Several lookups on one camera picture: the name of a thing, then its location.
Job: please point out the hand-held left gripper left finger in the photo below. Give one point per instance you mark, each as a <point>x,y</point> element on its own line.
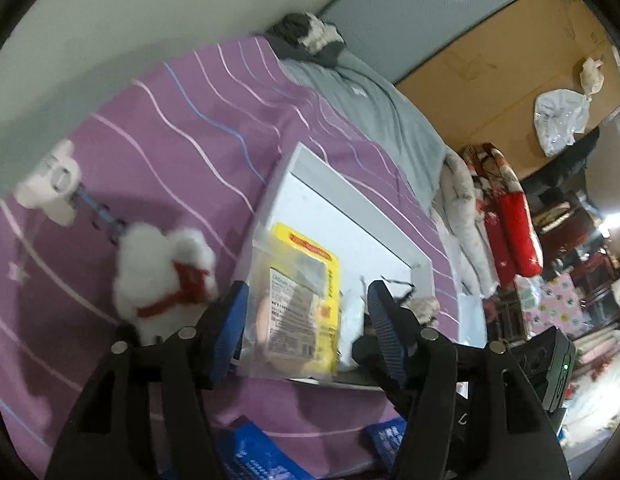
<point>229,330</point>

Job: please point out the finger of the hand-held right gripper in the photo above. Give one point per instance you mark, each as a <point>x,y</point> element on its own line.
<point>367,355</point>

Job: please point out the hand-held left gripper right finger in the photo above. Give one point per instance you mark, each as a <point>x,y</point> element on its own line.
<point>385,330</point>

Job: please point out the beige brown patterned cloth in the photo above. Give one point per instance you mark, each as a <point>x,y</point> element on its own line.
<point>426,307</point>

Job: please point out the clear packet yellow card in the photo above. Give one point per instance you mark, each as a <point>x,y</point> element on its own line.
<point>295,310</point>

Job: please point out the white plush toy red ribbon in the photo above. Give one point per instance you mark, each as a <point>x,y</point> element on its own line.
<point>149,275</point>

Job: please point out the large blue packet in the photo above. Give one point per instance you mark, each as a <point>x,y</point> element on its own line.
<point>260,452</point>

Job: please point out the white shallow box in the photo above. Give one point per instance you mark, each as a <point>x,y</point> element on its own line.
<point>340,210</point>

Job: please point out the stack of pink patterned boxes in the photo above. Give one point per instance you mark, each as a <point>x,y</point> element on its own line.
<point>555,305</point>

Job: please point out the clear plastic sheet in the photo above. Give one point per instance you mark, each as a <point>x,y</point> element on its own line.
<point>472,320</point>

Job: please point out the dark wooden cabinet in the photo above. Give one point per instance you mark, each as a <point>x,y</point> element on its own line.
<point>580,240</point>

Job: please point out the red patterned quilt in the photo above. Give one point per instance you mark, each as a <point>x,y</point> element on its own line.
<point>515,230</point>

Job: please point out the beige quilt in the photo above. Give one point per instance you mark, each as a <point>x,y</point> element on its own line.
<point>465,210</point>

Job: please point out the purple striped bed sheet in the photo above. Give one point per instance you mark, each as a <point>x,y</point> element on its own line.
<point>164,130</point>

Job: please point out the grey blanket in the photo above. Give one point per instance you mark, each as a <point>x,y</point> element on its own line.
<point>380,115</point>

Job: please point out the crumpled white plastic bag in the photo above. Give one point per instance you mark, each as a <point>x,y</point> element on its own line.
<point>560,120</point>

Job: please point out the brown cardboard board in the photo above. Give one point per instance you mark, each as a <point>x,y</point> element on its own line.
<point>490,70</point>

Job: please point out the crumpled white paper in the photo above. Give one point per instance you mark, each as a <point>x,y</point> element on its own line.
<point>591,74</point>

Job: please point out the dark and white cloth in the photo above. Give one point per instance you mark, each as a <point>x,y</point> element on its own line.
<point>310,35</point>

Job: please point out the grey blue panel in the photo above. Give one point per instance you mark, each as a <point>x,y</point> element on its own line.
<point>415,5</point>

